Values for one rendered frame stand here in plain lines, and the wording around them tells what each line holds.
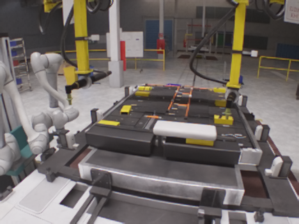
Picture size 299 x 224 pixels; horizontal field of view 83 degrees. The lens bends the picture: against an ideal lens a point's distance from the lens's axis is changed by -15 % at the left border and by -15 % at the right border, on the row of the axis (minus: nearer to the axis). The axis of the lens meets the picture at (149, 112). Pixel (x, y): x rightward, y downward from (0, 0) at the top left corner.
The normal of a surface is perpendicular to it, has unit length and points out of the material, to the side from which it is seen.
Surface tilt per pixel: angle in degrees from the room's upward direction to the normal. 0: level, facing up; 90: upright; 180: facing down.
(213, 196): 90
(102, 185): 90
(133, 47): 90
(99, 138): 90
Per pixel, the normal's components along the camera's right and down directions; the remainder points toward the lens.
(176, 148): -0.25, 0.36
